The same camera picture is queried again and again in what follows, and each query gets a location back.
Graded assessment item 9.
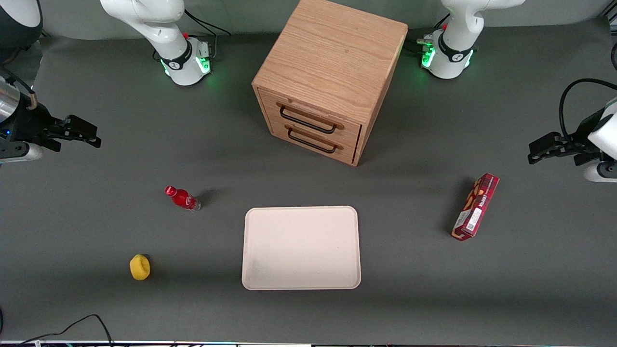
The wooden drawer cabinet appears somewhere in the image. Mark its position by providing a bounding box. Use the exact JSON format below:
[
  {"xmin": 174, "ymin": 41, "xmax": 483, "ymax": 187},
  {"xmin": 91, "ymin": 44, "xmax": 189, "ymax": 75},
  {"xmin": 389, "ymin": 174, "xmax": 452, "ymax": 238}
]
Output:
[{"xmin": 252, "ymin": 0, "xmax": 409, "ymax": 167}]

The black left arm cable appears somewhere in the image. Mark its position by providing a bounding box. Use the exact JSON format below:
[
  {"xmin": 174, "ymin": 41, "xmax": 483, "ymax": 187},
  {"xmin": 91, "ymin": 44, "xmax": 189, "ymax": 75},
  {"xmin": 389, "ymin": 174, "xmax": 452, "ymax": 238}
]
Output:
[{"xmin": 559, "ymin": 78, "xmax": 617, "ymax": 138}]

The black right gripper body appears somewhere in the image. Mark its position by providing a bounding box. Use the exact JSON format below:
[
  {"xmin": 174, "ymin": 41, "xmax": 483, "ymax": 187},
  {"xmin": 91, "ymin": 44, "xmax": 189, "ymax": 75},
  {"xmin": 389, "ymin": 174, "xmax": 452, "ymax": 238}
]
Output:
[{"xmin": 0, "ymin": 103, "xmax": 67, "ymax": 153}]

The wooden drawer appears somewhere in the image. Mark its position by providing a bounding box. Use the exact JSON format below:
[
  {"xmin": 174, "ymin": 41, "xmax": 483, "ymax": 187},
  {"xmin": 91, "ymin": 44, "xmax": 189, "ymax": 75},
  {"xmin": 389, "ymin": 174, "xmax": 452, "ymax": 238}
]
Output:
[
  {"xmin": 259, "ymin": 89, "xmax": 362, "ymax": 147},
  {"xmin": 268, "ymin": 117, "xmax": 360, "ymax": 165}
]

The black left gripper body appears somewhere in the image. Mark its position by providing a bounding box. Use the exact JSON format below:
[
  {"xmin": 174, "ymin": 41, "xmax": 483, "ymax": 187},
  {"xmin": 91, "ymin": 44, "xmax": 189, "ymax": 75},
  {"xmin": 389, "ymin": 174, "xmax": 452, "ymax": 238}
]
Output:
[{"xmin": 573, "ymin": 109, "xmax": 610, "ymax": 166}]

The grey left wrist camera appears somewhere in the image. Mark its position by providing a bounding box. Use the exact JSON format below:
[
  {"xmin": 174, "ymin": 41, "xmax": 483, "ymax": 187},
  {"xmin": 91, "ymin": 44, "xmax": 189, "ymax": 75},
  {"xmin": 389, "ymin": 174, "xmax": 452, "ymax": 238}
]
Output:
[{"xmin": 584, "ymin": 161, "xmax": 617, "ymax": 183}]

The beige rectangular tray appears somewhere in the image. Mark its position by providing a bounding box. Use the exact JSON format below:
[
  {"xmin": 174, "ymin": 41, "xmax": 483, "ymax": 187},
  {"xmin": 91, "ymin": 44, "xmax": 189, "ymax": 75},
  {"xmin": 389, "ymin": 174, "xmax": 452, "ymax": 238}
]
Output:
[{"xmin": 241, "ymin": 206, "xmax": 362, "ymax": 291}]

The red snack box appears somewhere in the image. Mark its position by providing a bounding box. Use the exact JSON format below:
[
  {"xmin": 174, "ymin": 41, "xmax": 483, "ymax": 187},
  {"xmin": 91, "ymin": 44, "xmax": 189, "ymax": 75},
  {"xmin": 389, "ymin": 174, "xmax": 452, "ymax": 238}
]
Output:
[{"xmin": 451, "ymin": 173, "xmax": 500, "ymax": 241}]

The yellow sponge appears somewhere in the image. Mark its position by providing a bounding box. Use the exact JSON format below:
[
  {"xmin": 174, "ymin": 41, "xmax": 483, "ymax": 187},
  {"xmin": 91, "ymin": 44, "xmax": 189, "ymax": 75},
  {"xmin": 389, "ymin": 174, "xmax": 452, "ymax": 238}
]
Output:
[{"xmin": 129, "ymin": 254, "xmax": 151, "ymax": 281}]

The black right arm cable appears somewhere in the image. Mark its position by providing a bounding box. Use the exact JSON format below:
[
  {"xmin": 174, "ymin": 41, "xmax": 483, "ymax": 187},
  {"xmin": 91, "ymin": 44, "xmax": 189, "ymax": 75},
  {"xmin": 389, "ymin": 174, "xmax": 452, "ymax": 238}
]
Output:
[{"xmin": 0, "ymin": 65, "xmax": 39, "ymax": 111}]

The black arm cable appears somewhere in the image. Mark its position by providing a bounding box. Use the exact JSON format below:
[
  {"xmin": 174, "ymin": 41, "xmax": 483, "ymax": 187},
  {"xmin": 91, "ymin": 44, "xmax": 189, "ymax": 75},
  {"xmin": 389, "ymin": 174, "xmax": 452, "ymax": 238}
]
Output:
[
  {"xmin": 559, "ymin": 78, "xmax": 617, "ymax": 138},
  {"xmin": 0, "ymin": 65, "xmax": 39, "ymax": 111}
]

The small red bottle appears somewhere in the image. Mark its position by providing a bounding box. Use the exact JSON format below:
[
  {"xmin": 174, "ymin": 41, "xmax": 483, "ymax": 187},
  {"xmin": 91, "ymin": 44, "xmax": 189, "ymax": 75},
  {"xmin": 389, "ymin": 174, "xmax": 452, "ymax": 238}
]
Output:
[{"xmin": 165, "ymin": 186, "xmax": 201, "ymax": 212}]

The black metal drawer handle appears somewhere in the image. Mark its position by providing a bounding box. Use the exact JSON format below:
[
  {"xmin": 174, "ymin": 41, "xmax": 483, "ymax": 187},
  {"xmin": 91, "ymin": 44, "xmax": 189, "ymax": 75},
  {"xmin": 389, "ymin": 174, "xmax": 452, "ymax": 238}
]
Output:
[
  {"xmin": 287, "ymin": 127, "xmax": 338, "ymax": 154},
  {"xmin": 279, "ymin": 106, "xmax": 337, "ymax": 135}
]

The thin black floor cable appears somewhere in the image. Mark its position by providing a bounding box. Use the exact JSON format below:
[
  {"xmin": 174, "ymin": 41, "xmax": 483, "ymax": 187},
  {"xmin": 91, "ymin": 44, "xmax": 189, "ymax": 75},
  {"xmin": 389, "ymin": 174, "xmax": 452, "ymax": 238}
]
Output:
[{"xmin": 0, "ymin": 314, "xmax": 115, "ymax": 347}]

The black left base cable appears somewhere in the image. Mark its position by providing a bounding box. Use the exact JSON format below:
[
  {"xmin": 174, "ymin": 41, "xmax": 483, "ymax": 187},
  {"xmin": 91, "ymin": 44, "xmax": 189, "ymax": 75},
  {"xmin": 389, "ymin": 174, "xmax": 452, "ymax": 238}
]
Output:
[{"xmin": 405, "ymin": 13, "xmax": 452, "ymax": 54}]

